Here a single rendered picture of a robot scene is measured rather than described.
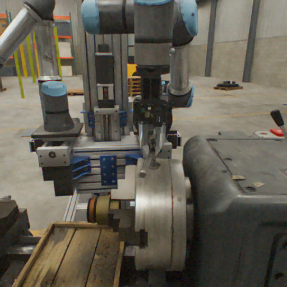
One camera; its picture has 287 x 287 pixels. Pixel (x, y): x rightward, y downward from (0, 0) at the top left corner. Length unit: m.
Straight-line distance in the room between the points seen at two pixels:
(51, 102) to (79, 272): 0.78
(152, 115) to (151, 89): 0.06
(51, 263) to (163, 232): 0.44
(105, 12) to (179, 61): 0.53
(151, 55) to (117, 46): 0.94
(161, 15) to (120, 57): 0.94
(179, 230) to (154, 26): 0.44
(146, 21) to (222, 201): 0.37
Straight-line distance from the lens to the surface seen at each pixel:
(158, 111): 0.51
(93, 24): 0.64
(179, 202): 0.62
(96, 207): 0.75
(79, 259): 0.92
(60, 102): 1.30
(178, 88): 1.21
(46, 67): 1.43
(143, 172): 0.42
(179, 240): 0.63
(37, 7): 1.30
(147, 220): 0.61
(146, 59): 0.50
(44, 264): 0.94
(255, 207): 0.54
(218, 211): 0.53
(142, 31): 0.51
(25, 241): 1.11
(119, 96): 1.45
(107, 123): 1.41
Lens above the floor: 1.51
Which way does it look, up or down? 20 degrees down
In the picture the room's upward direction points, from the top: straight up
